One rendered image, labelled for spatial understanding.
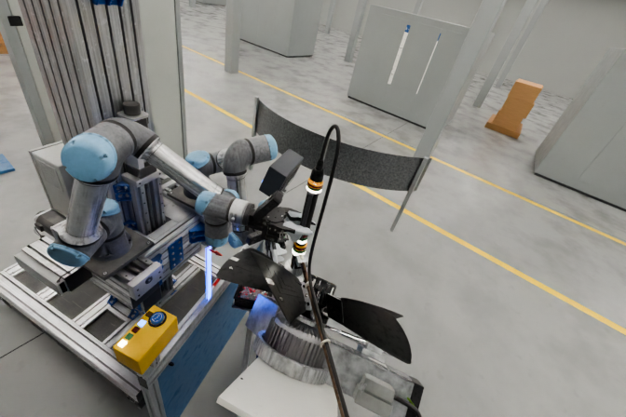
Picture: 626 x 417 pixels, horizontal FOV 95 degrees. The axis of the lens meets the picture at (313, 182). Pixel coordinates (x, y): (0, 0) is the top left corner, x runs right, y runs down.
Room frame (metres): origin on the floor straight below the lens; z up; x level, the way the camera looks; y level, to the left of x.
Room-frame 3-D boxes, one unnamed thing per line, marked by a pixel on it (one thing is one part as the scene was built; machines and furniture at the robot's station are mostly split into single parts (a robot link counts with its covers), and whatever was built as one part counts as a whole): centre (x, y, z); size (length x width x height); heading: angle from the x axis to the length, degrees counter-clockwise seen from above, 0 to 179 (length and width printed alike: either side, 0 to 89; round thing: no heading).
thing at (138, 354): (0.45, 0.41, 1.02); 0.16 x 0.10 x 0.11; 167
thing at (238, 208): (0.66, 0.20, 1.47); 0.08 x 0.05 x 0.08; 177
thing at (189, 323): (0.83, 0.32, 0.82); 0.90 x 0.04 x 0.08; 167
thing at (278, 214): (0.66, 0.12, 1.46); 0.12 x 0.08 x 0.09; 87
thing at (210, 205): (0.67, 0.27, 1.46); 0.11 x 0.08 x 0.09; 87
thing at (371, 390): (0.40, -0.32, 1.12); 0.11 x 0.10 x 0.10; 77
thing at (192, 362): (0.83, 0.32, 0.45); 0.82 x 0.01 x 0.66; 167
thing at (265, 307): (0.64, 0.05, 0.98); 0.20 x 0.16 x 0.20; 167
